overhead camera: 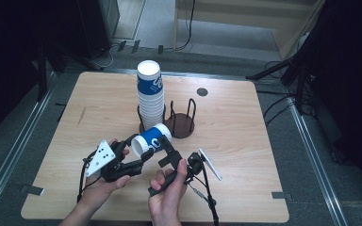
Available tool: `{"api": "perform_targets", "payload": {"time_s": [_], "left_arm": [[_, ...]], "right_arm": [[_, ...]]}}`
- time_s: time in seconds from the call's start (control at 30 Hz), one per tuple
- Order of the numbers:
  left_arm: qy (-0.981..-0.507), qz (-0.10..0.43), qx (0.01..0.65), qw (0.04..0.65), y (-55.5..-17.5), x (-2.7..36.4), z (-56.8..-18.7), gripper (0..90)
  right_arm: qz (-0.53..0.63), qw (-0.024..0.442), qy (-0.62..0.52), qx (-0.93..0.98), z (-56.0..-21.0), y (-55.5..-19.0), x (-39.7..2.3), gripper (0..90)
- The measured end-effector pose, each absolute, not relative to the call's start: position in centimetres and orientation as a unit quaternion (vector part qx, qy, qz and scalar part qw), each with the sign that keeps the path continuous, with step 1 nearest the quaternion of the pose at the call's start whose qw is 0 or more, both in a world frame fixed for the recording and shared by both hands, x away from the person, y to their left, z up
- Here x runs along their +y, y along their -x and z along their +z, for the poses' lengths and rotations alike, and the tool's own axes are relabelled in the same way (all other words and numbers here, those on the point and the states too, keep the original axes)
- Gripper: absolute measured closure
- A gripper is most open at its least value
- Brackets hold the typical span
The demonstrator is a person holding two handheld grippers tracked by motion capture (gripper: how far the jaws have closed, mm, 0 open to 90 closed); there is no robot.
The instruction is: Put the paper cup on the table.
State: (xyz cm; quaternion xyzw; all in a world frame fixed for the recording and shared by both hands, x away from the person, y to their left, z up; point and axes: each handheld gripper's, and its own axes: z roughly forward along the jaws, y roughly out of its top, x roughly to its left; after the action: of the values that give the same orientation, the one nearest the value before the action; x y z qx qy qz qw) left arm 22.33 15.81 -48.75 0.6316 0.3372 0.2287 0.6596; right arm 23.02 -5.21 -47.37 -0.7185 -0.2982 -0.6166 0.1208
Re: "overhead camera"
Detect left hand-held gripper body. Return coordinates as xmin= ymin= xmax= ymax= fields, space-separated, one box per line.
xmin=84 ymin=139 xmax=145 ymax=184

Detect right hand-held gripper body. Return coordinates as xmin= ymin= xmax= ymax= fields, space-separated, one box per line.
xmin=147 ymin=148 xmax=223 ymax=198

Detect blue printed cup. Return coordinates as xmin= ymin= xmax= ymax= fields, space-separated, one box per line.
xmin=130 ymin=122 xmax=173 ymax=158

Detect black wire cup holder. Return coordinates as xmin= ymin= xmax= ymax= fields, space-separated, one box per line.
xmin=137 ymin=98 xmax=198 ymax=139

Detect stack of white paper cups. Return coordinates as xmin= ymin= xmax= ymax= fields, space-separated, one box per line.
xmin=137 ymin=59 xmax=166 ymax=132

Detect person's left hand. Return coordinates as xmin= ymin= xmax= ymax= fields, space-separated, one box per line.
xmin=82 ymin=138 xmax=132 ymax=206

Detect person's right hand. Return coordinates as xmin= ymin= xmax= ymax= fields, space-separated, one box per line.
xmin=147 ymin=158 xmax=190 ymax=222

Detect grey tape piece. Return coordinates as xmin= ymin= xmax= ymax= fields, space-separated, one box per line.
xmin=271 ymin=190 xmax=294 ymax=202
xmin=20 ymin=185 xmax=45 ymax=197

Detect black metal stand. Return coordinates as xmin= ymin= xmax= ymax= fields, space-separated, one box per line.
xmin=245 ymin=43 xmax=317 ymax=116
xmin=36 ymin=39 xmax=106 ymax=102

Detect dark cabinet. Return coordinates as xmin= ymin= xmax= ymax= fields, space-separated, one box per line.
xmin=74 ymin=0 xmax=121 ymax=59

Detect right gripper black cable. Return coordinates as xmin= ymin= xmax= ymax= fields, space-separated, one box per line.
xmin=186 ymin=161 xmax=222 ymax=226

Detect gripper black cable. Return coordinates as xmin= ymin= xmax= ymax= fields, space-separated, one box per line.
xmin=186 ymin=161 xmax=222 ymax=226
xmin=76 ymin=150 xmax=104 ymax=203

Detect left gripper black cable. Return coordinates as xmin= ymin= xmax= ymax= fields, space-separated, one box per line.
xmin=76 ymin=150 xmax=104 ymax=203

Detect white floor cable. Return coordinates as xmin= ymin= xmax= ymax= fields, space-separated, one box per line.
xmin=97 ymin=43 xmax=121 ymax=70

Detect thin black cables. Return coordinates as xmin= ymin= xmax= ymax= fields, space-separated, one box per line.
xmin=256 ymin=89 xmax=297 ymax=127

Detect metal floor rail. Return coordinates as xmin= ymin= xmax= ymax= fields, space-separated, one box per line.
xmin=287 ymin=96 xmax=349 ymax=226
xmin=0 ymin=71 xmax=58 ymax=218

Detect black floor cable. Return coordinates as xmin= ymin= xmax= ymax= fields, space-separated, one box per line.
xmin=164 ymin=0 xmax=197 ymax=53

